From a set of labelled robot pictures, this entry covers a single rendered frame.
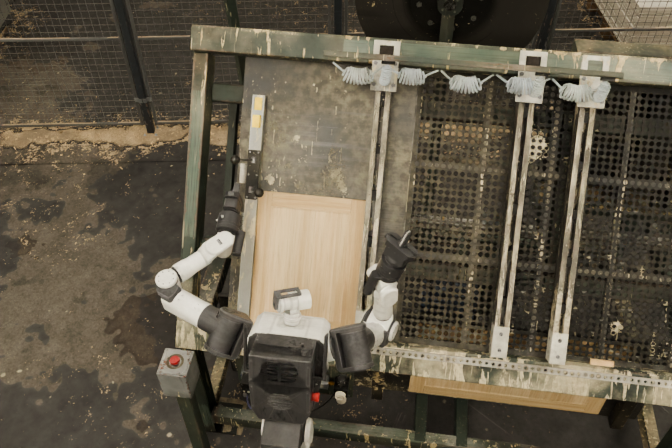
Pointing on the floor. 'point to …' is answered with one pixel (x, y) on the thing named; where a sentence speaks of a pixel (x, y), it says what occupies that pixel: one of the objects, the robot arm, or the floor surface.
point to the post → (193, 422)
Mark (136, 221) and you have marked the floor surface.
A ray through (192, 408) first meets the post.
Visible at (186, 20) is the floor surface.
